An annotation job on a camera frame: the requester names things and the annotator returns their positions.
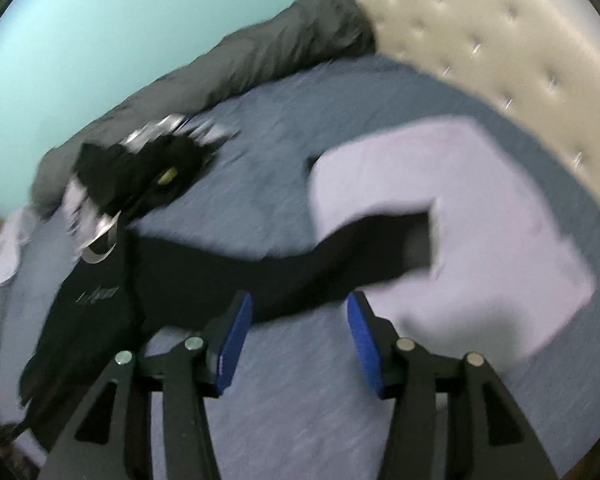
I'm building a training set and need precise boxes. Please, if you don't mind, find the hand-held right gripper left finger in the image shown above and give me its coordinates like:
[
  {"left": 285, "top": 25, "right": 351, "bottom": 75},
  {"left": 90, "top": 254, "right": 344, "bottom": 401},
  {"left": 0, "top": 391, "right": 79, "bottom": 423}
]
[{"left": 40, "top": 290, "right": 254, "bottom": 480}]

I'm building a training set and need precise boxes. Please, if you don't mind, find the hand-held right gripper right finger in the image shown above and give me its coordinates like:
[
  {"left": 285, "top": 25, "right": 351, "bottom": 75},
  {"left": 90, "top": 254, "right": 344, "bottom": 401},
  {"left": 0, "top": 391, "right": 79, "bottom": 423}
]
[{"left": 345, "top": 290, "right": 561, "bottom": 480}]

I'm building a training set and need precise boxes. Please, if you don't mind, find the black long-sleeve shirt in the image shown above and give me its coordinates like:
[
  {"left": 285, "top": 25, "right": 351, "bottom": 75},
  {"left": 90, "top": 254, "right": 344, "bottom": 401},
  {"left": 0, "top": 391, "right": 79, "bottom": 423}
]
[{"left": 17, "top": 212, "right": 434, "bottom": 436}]

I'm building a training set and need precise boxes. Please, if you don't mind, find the folded light grey garment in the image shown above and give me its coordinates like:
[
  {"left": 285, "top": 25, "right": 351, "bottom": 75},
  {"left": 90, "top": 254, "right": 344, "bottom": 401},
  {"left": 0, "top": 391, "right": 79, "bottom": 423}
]
[{"left": 307, "top": 115, "right": 597, "bottom": 359}]

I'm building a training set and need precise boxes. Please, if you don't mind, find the bed with blue sheet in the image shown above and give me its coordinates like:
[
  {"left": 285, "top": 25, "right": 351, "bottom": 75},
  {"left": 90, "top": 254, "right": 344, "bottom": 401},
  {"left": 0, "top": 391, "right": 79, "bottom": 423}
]
[{"left": 0, "top": 55, "right": 600, "bottom": 480}]

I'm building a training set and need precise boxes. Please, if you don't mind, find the black garment with yellow label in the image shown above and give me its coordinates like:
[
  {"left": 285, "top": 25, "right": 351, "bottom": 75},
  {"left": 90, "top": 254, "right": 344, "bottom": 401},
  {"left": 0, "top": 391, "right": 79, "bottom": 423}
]
[{"left": 74, "top": 131, "right": 207, "bottom": 222}]

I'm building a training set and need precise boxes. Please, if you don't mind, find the crumpled grey garment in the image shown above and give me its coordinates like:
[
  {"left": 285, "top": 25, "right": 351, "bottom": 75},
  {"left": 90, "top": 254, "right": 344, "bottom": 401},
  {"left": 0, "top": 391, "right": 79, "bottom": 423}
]
[{"left": 61, "top": 180, "right": 122, "bottom": 242}]

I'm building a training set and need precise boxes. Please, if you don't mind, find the crumpled white garment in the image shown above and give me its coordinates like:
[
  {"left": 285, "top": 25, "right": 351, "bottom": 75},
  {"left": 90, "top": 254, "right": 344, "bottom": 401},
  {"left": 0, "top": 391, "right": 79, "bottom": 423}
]
[{"left": 124, "top": 114, "right": 187, "bottom": 154}]

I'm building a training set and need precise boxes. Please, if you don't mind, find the light grey blanket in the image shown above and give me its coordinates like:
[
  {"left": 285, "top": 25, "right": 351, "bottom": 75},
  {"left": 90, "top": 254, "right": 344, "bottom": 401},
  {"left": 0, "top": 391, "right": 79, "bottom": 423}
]
[{"left": 0, "top": 205, "right": 37, "bottom": 402}]

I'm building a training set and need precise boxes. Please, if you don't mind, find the rolled dark grey duvet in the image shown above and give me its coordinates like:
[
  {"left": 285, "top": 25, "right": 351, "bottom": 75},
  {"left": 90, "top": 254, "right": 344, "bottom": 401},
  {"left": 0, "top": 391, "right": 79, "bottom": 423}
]
[{"left": 30, "top": 0, "right": 379, "bottom": 217}]

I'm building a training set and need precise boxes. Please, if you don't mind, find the cream tufted headboard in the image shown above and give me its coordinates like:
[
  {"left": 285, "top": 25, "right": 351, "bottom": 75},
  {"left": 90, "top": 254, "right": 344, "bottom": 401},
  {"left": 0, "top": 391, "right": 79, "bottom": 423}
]
[{"left": 320, "top": 0, "right": 600, "bottom": 222}]

